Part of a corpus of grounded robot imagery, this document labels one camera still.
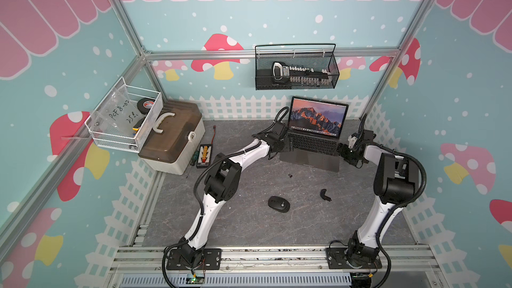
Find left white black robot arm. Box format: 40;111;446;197
162;107;290;269

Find clear labelled plastic bag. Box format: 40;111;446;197
94;88;142;137

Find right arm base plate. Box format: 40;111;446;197
325;247;382;270

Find black mouse battery cover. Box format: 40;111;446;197
320;189;332;201

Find black board yellow connectors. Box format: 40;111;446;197
196;144;213;169

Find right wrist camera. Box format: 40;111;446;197
348;134;359;149

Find black mesh wall basket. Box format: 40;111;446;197
254;43;339;90

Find socket set in basket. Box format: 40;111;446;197
271;62;332;87

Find white wire wall basket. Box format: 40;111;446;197
85;78;163;153

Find yellow tool in basket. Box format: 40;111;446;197
133;121;143;131

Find black wireless mouse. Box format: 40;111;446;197
267;196;291;213

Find grey laptop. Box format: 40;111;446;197
279;96;349;173

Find black tape roll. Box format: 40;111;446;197
137;98;155;115

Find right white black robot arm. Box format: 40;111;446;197
339;128;427;268

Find green handled screwdriver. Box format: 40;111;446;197
189;151;199;166

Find brown lid storage box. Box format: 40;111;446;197
139;100;205;175

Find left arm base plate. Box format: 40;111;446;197
165;245;222;270

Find aluminium mounting rail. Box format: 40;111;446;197
109;244;441;274

